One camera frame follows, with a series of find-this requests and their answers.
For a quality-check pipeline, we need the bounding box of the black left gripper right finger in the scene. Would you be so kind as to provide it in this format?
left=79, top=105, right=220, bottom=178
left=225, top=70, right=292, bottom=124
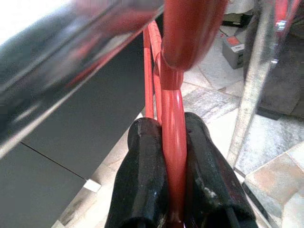
left=182, top=113, right=257, bottom=228

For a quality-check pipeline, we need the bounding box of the black TV console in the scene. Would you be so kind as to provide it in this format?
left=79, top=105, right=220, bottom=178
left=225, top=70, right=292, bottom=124
left=0, top=14, right=164, bottom=228

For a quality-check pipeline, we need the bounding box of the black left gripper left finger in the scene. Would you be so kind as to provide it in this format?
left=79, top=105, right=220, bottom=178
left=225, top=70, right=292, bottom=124
left=107, top=117, right=171, bottom=228

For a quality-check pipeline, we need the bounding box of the grey device red label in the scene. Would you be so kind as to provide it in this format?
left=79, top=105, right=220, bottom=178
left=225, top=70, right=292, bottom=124
left=221, top=35, right=245, bottom=70

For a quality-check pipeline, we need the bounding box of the salmon red plastic hanger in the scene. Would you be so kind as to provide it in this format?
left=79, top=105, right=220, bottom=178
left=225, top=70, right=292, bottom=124
left=153, top=0, right=230, bottom=224

